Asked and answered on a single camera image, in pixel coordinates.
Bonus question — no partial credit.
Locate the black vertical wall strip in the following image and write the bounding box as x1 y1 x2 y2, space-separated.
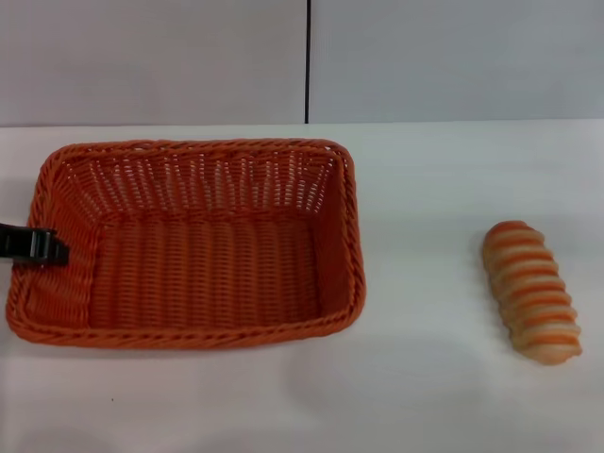
303 0 313 125

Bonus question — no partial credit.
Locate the orange woven plastic basket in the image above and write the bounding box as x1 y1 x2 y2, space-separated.
5 138 368 351

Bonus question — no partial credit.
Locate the striped orange bread roll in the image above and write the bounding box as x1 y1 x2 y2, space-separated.
481 220 583 367

